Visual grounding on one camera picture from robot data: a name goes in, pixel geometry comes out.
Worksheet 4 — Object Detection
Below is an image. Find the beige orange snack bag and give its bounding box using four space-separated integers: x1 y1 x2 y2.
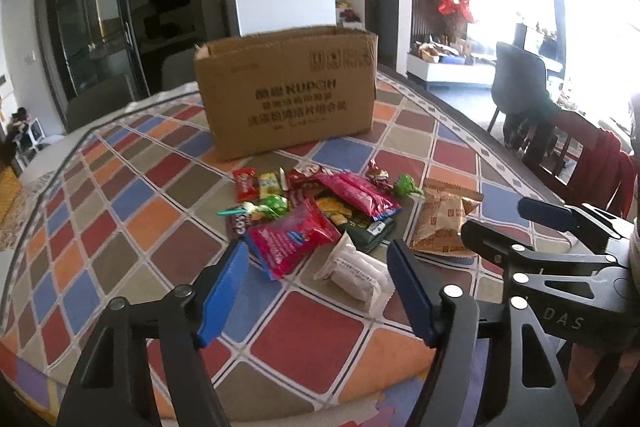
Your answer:
410 178 484 258

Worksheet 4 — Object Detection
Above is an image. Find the right hand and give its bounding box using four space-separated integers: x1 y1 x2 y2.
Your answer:
566 343 639 407

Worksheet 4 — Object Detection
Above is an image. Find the dark wooden chair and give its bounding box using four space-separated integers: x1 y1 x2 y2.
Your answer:
523 109 637 218

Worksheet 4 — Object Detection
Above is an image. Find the brown cosy snack packet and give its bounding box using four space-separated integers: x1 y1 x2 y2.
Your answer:
224 210 260 241

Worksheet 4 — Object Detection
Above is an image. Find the pink snack bag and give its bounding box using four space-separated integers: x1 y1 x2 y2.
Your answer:
244 198 342 280

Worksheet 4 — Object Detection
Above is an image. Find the dark green snack bag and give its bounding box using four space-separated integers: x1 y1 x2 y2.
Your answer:
316 196 396 254

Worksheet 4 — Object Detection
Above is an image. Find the green wrapped lollipop left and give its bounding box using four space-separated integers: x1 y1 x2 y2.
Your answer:
217 195 288 220

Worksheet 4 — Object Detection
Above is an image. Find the colourful checkered tablecloth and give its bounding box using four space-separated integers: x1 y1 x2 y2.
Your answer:
1 75 573 426

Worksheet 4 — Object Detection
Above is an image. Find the long pink snack packet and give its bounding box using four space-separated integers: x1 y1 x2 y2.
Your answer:
317 172 401 221

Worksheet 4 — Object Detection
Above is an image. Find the red candy bar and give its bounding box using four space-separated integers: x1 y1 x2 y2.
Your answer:
232 168 259 202

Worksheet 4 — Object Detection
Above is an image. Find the yellow candy packet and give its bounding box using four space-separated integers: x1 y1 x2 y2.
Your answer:
258 172 284 199

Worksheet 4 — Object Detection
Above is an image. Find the red figure candy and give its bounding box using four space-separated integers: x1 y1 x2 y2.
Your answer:
364 159 394 194

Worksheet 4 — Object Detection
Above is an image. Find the dark grey dining chair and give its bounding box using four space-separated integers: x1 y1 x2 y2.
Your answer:
487 42 560 132

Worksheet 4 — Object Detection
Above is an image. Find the red white snack packet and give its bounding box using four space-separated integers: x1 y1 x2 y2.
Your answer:
285 164 332 195

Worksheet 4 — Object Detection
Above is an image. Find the white tv cabinet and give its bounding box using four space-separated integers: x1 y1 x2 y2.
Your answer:
407 54 495 88

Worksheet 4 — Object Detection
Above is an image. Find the brown cardboard box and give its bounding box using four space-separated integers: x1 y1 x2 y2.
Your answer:
194 26 378 160

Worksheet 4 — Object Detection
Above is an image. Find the grey chair behind table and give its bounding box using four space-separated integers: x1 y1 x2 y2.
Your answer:
66 75 134 132
160 49 196 91

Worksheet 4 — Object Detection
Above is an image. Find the red bow decoration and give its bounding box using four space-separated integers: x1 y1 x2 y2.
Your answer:
438 0 474 24

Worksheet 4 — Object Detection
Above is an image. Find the black glass sliding door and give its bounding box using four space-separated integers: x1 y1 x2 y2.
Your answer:
46 0 149 101

